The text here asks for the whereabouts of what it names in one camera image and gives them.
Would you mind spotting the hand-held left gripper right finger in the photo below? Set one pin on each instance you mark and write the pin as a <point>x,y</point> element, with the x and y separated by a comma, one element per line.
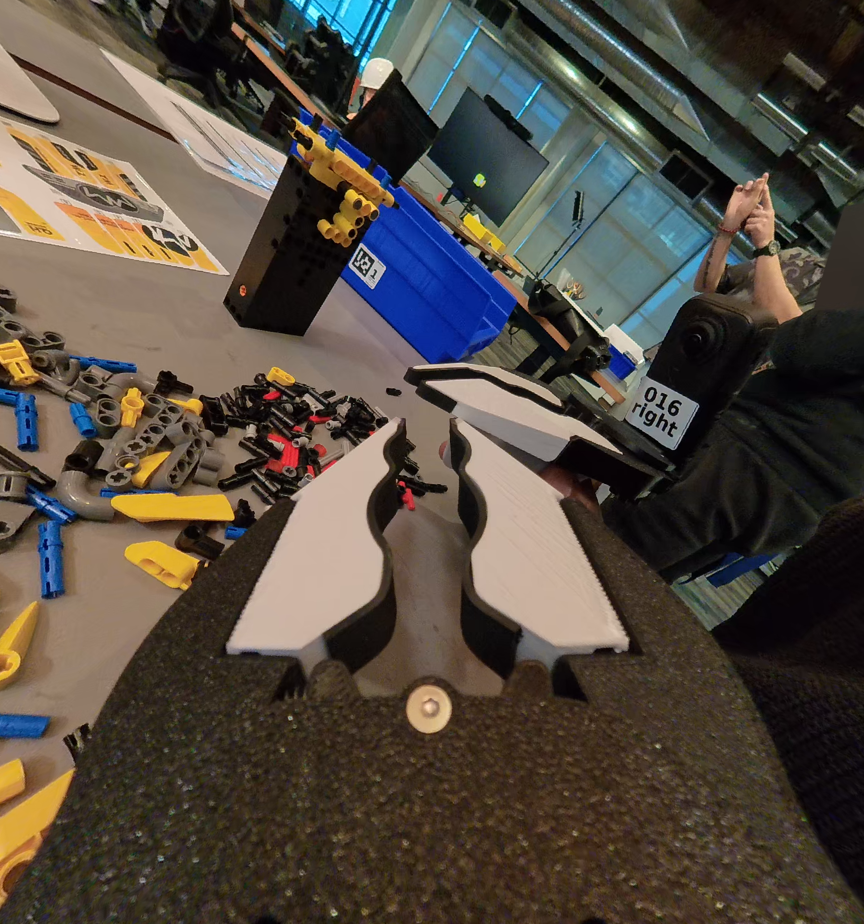
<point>547,563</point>

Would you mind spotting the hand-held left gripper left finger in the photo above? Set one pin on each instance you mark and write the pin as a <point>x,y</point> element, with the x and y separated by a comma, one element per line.
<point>316,563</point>

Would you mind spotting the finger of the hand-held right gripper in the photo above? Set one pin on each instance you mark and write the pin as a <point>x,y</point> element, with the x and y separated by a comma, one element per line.
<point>526,422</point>
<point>475,372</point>

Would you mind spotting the person's right forearm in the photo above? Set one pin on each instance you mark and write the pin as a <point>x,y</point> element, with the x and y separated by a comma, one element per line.
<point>800,419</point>

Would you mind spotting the person's right hand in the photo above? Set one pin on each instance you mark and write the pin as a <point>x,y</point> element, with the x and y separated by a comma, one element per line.
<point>573,485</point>

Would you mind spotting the blue plastic bin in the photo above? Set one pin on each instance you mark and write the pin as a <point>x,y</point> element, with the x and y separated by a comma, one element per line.
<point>439,303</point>

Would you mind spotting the black bag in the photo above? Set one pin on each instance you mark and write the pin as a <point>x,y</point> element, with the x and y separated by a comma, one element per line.
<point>573,339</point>

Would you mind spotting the pile of black red pins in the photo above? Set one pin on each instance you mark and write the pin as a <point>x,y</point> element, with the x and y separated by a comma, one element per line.
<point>288,447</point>

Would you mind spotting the yellow storage bin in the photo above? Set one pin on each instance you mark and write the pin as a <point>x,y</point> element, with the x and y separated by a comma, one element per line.
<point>484,232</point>

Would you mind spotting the pile of grey blue parts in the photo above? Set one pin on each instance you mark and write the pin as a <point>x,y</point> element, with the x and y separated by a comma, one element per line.
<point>172,505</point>

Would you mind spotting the black yellow brick model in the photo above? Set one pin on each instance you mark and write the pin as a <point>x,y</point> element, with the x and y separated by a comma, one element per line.
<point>288,274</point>

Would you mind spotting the large black monitor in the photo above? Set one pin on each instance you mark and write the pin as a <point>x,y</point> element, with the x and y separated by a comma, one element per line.
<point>490,159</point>

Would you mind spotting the small black monitor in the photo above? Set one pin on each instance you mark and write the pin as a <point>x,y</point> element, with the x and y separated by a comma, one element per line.
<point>392,123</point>

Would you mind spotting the white hard hat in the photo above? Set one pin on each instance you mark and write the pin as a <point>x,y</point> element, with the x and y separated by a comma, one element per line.
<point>378,72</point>

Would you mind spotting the white printed paper sheet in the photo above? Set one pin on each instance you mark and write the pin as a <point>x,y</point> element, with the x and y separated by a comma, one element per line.
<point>186,123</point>

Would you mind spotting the yellow grey sticker sheet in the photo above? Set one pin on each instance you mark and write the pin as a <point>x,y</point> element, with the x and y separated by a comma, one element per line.
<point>78,209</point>

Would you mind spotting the white rounded board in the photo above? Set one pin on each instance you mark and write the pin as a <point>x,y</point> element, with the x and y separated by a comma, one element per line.
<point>6,79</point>

